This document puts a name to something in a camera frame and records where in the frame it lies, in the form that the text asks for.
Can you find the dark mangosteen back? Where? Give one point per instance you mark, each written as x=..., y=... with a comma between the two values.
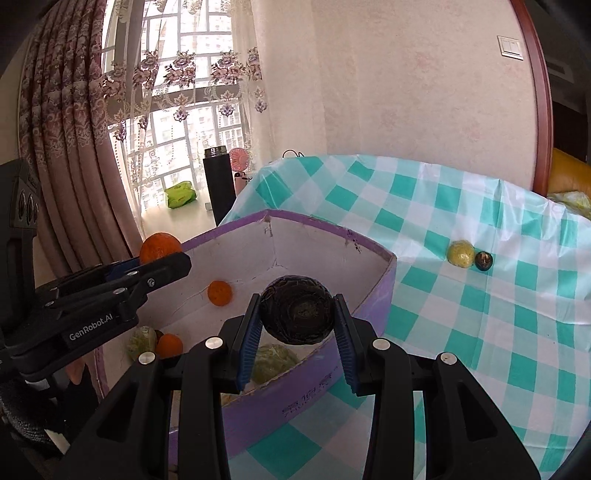
x=483, y=261

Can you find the sheer embroidered lace curtain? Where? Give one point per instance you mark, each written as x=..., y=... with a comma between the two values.
x=174, y=54

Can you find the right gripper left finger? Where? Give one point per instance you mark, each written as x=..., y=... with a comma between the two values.
x=128, y=436

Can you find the wrapped yellow-green fruit back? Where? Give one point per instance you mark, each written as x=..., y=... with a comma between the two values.
x=461, y=253

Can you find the dark mangosteen front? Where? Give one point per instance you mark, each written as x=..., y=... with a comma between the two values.
x=296, y=310

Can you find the yellow sofa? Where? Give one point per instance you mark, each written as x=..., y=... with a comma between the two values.
x=569, y=174

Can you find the wrapped green fruit in box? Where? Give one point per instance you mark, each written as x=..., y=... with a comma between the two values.
x=143, y=339

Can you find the green fruit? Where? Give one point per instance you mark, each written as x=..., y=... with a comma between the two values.
x=271, y=361
x=143, y=339

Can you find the black thermos bottle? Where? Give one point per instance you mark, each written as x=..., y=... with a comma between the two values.
x=219, y=179

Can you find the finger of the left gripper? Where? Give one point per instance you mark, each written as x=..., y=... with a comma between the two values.
x=150, y=276

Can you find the green snack packet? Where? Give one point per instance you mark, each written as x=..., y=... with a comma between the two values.
x=180, y=194

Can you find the dark mangosteen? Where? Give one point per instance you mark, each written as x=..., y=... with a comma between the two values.
x=296, y=310
x=483, y=261

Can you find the brown wooden door frame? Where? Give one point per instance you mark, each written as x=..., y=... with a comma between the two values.
x=542, y=91

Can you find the pink round handheld fan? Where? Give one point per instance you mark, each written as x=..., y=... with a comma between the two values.
x=239, y=162

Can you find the teal white checkered tablecloth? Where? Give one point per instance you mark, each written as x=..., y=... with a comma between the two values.
x=522, y=328

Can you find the white wall light switch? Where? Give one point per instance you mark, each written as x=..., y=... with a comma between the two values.
x=510, y=48

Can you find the pink floral curtain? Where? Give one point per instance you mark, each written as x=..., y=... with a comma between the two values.
x=85, y=217

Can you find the small orange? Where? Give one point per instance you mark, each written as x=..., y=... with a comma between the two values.
x=219, y=293

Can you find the purple cardboard box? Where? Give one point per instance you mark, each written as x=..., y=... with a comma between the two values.
x=237, y=260

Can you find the window with lattice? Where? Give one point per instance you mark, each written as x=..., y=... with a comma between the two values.
x=168, y=152

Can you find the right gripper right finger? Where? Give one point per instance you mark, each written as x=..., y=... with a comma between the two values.
x=467, y=436

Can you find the green fruit front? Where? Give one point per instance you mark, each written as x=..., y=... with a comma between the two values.
x=271, y=361

